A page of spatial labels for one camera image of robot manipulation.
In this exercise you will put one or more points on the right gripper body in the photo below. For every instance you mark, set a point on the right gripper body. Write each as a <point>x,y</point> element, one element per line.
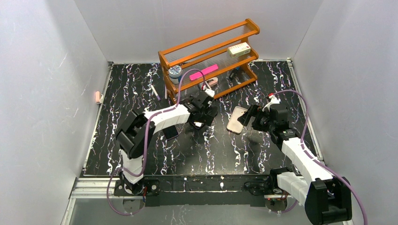
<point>254,116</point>

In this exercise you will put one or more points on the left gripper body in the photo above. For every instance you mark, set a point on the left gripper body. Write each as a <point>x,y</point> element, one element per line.
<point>204,112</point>

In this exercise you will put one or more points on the phone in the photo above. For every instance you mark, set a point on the phone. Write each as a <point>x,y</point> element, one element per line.
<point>234,125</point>

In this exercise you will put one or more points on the purple smartphone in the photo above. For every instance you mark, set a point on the purple smartphone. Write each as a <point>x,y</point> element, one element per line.
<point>170,132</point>

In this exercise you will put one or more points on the black smartphone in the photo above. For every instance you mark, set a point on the black smartphone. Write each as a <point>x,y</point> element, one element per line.
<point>197,125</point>

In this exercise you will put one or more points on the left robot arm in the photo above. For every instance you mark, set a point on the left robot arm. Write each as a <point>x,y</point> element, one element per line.
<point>136,132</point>

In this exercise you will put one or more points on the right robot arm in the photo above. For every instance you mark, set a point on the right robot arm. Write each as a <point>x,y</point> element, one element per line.
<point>326,199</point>

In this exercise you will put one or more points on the pink and blue stapler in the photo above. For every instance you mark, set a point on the pink and blue stapler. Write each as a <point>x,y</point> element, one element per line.
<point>208,84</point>

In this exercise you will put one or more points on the pink flat bar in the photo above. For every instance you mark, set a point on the pink flat bar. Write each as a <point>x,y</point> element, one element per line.
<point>205,71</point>

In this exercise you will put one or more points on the white marker pen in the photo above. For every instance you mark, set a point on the white marker pen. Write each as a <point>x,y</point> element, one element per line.
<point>165,92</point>

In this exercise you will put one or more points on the blue lidded jar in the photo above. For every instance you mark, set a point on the blue lidded jar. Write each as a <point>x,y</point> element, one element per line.
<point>175,74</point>

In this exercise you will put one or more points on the orange wooden shelf rack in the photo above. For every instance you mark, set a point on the orange wooden shelf rack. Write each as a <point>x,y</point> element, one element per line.
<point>186,66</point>

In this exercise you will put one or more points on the purple white pen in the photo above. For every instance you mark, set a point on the purple white pen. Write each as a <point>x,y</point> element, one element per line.
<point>155,92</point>

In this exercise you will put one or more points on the small black clip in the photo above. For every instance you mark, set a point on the small black clip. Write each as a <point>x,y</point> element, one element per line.
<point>233,73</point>

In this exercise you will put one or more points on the cream rectangular box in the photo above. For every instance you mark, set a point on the cream rectangular box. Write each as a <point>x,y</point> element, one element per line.
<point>239,50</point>

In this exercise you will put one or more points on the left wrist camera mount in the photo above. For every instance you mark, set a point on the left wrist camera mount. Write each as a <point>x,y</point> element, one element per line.
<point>210,92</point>

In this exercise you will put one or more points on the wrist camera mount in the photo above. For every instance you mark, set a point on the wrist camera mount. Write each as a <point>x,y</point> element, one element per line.
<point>273,99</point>
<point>210,92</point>

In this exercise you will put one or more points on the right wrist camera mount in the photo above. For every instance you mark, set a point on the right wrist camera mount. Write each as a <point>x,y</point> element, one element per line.
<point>273,99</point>

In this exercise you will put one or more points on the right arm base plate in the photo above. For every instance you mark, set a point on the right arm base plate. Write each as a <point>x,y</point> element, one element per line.
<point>264,186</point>

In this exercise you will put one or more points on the pink wall hook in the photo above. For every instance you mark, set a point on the pink wall hook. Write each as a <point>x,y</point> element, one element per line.
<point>98,97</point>

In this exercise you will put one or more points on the aluminium front frame rail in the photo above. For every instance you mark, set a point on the aluminium front frame rail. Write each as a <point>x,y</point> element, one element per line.
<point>180,200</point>

